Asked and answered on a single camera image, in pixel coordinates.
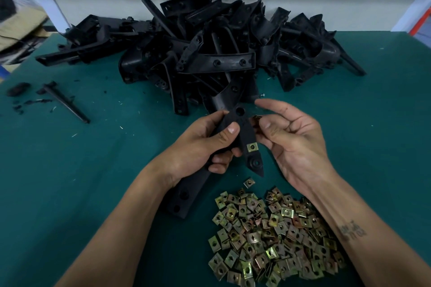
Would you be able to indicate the person's right hand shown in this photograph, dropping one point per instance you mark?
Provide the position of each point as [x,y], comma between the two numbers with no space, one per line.
[300,149]

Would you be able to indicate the person's left hand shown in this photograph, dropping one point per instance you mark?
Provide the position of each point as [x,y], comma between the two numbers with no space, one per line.
[195,152]

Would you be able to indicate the black plastic bracket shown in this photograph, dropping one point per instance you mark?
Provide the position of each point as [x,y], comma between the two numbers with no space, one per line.
[246,134]
[351,60]

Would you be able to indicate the pile of brass clip nuts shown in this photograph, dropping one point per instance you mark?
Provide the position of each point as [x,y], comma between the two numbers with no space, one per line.
[276,240]

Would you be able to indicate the small black plastic scrap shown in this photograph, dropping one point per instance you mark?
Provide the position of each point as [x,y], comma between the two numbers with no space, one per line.
[18,89]

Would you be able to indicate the person's left forearm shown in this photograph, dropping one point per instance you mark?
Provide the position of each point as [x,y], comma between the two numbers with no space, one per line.
[114,236]

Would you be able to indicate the thin black plastic strip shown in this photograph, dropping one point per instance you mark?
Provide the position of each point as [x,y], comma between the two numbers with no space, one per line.
[66,102]

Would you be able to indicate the person's right forearm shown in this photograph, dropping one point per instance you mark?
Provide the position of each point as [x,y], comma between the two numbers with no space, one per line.
[377,240]

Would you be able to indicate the white metal rack frame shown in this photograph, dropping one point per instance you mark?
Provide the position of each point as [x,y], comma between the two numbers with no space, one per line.
[411,7]

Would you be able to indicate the brown cardboard piece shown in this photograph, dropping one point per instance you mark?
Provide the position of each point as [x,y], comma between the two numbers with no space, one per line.
[23,24]

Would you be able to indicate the pile of black plastic brackets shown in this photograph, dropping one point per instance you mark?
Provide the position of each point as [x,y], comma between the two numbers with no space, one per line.
[202,41]

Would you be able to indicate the green table cloth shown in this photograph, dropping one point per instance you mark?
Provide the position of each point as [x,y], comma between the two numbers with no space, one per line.
[81,176]

